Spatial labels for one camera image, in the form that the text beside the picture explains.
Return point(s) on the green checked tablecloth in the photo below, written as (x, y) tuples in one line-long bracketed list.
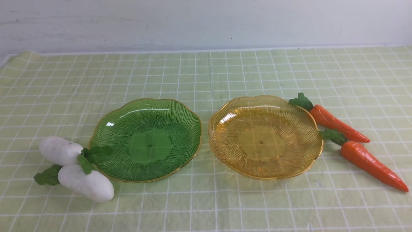
[(66, 95)]

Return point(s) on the orange carrot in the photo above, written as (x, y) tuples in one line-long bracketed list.
[(358, 155), (325, 118)]

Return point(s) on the white radish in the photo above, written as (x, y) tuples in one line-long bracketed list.
[(63, 152), (78, 177)]

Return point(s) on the green glass plate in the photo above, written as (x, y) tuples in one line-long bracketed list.
[(146, 140)]

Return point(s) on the amber glass plate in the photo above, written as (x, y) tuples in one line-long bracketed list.
[(265, 137)]

